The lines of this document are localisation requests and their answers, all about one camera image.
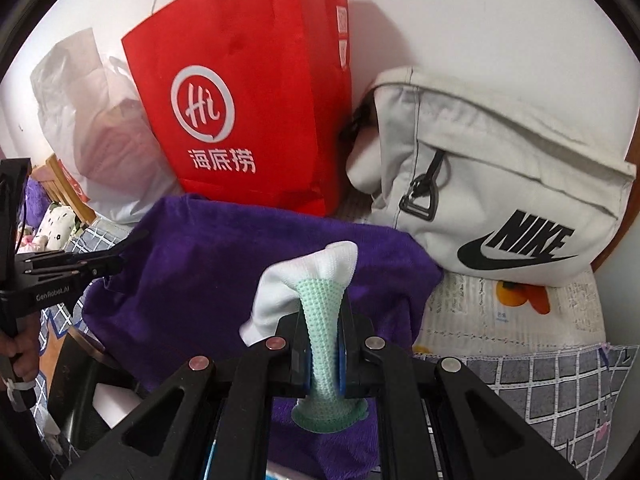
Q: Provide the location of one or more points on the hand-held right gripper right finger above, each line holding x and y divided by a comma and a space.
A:
343, 360

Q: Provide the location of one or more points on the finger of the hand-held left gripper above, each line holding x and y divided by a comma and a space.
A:
90, 255
85, 271

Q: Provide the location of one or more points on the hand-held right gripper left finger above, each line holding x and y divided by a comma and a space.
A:
302, 360

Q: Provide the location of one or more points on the white green plastic bag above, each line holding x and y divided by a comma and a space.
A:
320, 320

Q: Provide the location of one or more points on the person's left hand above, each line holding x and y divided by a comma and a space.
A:
25, 355

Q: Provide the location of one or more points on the white floral cloth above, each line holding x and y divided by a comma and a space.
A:
55, 225

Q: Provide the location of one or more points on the wooden furniture piece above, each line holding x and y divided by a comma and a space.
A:
65, 185

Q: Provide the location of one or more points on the purple plush cloth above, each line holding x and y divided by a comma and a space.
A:
35, 205

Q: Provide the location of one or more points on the purple towel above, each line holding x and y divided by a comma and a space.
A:
200, 270

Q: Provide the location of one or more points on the white quilt with orange print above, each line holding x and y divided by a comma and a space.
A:
465, 310

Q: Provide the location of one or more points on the grey checked bedsheet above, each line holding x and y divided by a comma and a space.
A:
550, 400

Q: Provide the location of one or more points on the red paper bag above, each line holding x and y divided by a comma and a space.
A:
250, 85

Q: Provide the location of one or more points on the beige canvas bag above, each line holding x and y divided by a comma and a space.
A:
500, 160

